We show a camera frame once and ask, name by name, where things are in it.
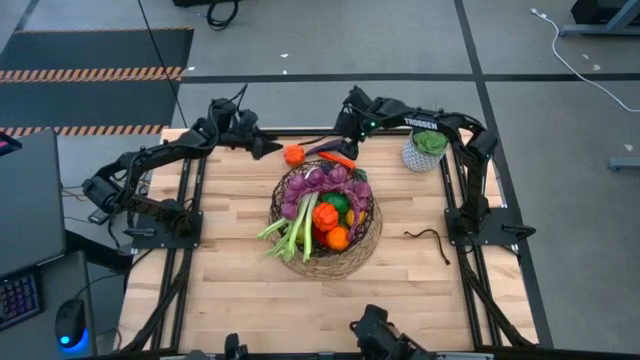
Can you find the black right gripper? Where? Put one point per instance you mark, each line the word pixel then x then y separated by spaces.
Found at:
pixel 362 122

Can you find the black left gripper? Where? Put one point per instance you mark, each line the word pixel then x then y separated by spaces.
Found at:
pixel 237 137

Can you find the orange carrot with green top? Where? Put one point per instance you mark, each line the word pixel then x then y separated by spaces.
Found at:
pixel 337 160

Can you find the orange-red bumpy pepper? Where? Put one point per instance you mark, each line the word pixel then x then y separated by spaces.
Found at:
pixel 294 155
pixel 325 216

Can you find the green bell pepper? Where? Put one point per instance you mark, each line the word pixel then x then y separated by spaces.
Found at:
pixel 336 202

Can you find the small yellow fruit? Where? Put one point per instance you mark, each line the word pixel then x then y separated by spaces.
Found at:
pixel 356 218

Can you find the light green celery stalk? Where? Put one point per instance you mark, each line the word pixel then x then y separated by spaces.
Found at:
pixel 300 225

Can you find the round orange fruit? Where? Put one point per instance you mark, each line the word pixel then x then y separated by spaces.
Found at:
pixel 338 238

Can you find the red tomato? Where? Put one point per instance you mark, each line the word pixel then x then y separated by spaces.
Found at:
pixel 320 236

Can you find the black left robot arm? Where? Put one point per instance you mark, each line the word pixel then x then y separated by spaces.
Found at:
pixel 150 155

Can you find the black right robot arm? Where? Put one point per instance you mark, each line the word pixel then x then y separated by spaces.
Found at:
pixel 420 122

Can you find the white triangle-patterned plant pot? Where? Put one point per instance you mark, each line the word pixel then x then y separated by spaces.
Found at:
pixel 417 160

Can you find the thin black stand pole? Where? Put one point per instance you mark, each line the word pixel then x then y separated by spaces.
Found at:
pixel 160 60

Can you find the black remote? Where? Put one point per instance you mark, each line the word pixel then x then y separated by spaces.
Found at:
pixel 99 216

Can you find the black hazard-striped floor mat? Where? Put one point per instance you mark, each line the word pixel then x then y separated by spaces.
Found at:
pixel 90 95

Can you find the dark desk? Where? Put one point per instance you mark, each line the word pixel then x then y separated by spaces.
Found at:
pixel 30 200

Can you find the small device screen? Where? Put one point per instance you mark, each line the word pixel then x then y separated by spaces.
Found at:
pixel 7 145

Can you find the black computer mouse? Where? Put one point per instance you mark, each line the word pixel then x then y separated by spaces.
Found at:
pixel 70 322

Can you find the grey desk foot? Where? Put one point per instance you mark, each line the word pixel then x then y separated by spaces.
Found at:
pixel 625 163
pixel 600 20

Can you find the backlit computer keyboard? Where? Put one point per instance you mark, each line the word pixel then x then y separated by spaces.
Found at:
pixel 17 300

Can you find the black aluminium table frame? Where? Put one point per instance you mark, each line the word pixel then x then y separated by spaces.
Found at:
pixel 195 190

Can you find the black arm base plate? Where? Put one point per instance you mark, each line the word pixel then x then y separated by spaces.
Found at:
pixel 500 225
pixel 150 235

